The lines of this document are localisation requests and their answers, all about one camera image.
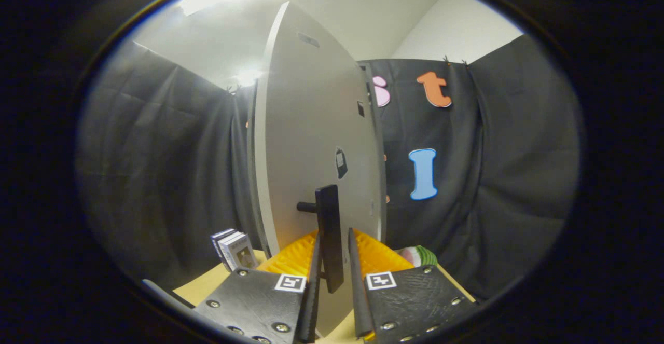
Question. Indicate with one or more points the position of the black backdrop cloth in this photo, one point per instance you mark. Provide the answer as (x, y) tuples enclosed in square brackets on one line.
[(519, 178)]

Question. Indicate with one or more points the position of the watermelon slice toy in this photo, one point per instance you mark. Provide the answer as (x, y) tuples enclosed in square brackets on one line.
[(417, 257)]

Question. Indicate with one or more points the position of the grey shoe cabinet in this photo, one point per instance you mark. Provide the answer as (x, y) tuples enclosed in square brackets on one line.
[(254, 178)]

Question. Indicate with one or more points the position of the white cover book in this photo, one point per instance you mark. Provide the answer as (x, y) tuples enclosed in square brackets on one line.
[(241, 253)]

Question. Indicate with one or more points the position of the dark blue book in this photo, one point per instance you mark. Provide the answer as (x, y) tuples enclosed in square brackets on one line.
[(217, 243)]

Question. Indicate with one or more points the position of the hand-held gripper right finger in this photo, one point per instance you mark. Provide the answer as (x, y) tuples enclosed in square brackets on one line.
[(358, 292)]

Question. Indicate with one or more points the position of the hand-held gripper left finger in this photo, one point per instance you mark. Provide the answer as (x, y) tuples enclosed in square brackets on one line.
[(314, 292)]

